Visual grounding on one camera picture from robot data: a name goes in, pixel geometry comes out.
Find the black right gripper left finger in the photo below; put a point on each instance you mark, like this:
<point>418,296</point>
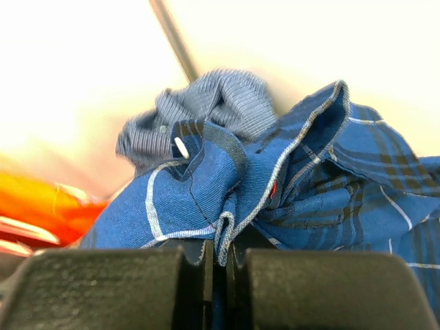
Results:
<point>167,287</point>

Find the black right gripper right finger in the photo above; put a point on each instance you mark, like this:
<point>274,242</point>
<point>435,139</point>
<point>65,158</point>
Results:
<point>274,289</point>

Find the blue plaid shirt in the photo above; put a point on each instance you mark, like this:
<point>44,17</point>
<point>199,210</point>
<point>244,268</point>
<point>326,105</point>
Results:
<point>329,175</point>

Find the orange t-shirt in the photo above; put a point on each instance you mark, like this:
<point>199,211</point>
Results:
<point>38,214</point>

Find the blue checked shirt in basket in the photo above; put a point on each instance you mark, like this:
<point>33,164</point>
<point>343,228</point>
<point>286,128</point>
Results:
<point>234,99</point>

